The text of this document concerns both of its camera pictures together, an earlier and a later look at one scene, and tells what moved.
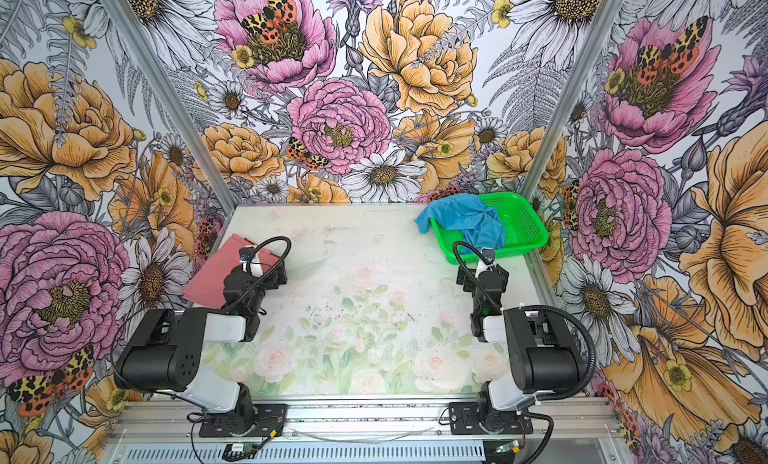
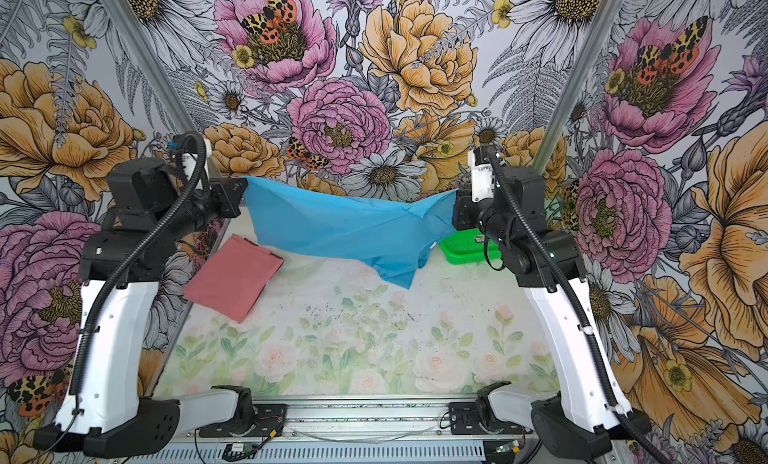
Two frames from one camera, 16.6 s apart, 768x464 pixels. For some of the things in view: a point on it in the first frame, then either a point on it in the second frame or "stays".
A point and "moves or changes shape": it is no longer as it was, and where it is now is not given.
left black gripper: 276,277 -> 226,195
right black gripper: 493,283 -> 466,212
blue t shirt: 481,226 moves or changes shape
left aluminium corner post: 117,6 stays
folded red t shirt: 207,287 stays
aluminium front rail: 555,421 stays
